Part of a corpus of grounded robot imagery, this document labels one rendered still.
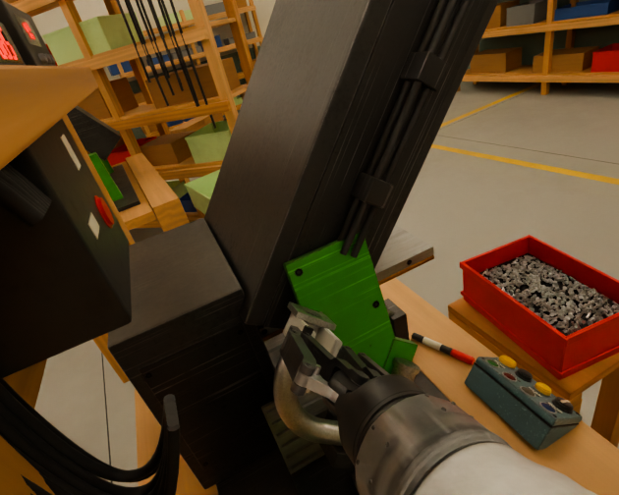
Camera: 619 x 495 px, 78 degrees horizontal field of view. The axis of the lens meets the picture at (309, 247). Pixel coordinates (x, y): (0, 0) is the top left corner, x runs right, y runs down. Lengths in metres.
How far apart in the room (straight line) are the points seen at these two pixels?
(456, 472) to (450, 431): 0.03
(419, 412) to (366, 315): 0.29
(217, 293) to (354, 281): 0.18
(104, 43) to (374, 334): 3.25
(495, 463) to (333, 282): 0.33
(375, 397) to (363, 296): 0.26
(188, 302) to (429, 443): 0.38
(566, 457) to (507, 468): 0.52
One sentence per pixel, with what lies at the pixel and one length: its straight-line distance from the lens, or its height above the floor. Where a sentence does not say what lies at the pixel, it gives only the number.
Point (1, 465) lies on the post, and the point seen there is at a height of 1.32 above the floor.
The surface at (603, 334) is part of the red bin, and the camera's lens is 0.96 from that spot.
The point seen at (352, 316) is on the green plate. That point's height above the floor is 1.17.
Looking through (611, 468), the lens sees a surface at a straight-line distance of 0.75.
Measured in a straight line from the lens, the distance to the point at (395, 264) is 0.69.
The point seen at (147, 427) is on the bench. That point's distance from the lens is 0.95.
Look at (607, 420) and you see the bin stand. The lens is 1.28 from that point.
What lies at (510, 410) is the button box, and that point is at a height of 0.93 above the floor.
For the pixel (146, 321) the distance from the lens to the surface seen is 0.55.
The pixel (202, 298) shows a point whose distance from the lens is 0.54.
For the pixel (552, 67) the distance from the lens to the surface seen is 6.20.
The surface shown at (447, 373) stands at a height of 0.90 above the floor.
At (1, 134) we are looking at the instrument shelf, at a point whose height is 1.51.
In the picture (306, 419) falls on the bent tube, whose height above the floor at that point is 1.10.
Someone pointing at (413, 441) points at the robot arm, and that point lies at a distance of 0.25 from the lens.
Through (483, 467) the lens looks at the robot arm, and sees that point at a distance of 0.23.
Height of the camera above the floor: 1.52
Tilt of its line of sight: 30 degrees down
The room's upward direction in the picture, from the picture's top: 15 degrees counter-clockwise
